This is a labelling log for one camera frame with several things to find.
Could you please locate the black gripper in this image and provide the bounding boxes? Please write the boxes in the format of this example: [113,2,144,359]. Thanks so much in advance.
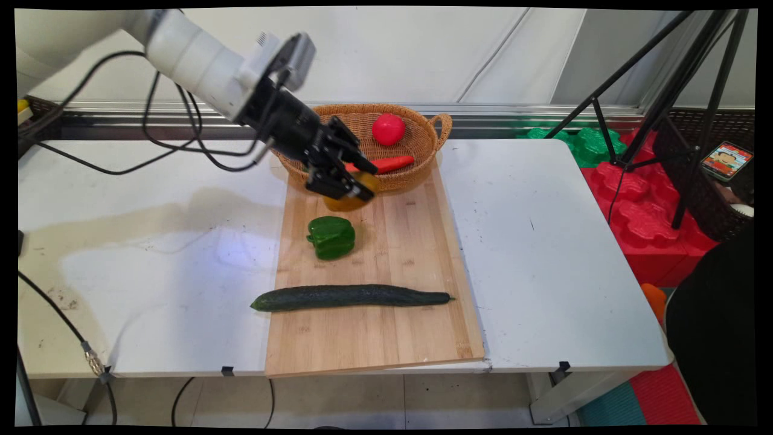
[236,80,380,202]

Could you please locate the yellow toy pear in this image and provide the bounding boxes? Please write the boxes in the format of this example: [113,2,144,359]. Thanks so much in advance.
[323,171,381,213]

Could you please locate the red-orange toy carrot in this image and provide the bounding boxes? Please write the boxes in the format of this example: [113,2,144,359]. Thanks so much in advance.
[344,155,416,176]

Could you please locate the red toy tomato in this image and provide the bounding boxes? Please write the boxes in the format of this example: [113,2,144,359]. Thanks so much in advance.
[371,113,406,146]

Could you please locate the green toy bell pepper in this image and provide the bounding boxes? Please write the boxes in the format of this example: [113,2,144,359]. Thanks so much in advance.
[306,216,357,262]

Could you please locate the woven wicker basket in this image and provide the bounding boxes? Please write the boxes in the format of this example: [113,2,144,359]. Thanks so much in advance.
[269,103,452,194]

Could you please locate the dark green cucumber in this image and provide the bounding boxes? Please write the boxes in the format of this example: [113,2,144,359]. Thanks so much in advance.
[250,284,455,313]

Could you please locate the wooden cutting board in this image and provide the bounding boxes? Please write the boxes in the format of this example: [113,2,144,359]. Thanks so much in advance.
[264,158,486,378]

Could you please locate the green foam block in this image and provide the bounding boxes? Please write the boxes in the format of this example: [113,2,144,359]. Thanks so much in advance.
[516,126,629,169]

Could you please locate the black wicker crate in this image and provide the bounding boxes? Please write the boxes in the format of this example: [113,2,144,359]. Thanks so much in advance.
[18,95,64,159]

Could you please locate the red foam blocks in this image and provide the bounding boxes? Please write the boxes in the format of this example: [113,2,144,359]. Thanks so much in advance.
[580,129,719,288]

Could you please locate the white table leg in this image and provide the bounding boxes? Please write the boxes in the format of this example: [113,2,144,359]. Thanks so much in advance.
[525,369,641,425]

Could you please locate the black tripod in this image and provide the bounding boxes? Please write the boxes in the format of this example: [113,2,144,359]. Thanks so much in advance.
[544,9,749,230]

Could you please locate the orange object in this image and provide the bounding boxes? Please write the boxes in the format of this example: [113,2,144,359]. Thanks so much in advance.
[640,283,667,324]

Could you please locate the black mesh crate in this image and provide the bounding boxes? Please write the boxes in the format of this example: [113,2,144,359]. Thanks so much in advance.
[652,109,755,242]

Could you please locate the teal floor mat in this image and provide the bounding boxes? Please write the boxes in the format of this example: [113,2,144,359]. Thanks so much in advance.
[577,379,647,427]

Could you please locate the smartphone with colourful screen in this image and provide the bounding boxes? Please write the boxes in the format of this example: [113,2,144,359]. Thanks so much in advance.
[701,141,754,182]

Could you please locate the red floor mat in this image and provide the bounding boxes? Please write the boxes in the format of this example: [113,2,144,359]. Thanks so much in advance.
[628,362,705,427]

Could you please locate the person in black clothing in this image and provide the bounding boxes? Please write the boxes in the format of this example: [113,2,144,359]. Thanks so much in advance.
[662,217,757,427]

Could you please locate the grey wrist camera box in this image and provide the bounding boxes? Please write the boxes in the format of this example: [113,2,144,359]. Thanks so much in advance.
[275,33,317,91]

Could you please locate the black camera cable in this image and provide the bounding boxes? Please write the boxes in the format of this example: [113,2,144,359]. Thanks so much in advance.
[141,69,280,173]

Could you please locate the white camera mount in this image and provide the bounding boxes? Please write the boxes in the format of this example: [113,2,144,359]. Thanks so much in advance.
[239,31,284,91]

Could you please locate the aluminium rail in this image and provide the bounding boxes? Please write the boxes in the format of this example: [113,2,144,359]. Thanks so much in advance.
[60,100,644,141]

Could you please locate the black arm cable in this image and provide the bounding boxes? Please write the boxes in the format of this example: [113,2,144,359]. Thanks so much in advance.
[18,51,201,176]

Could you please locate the black cable under table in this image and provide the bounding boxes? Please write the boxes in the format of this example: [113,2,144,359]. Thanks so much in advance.
[171,377,276,428]

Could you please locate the black cable with metal connector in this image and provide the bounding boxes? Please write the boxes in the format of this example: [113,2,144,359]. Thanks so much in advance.
[18,272,119,425]

